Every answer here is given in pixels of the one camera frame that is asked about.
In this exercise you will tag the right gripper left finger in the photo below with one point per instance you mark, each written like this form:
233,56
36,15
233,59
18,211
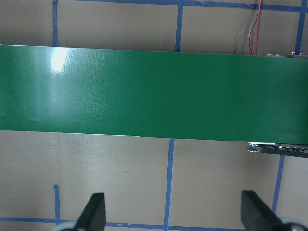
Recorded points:
93,217

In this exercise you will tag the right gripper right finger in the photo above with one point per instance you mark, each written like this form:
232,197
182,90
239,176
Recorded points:
257,216

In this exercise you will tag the green conveyor belt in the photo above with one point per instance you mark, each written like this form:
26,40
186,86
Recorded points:
262,100

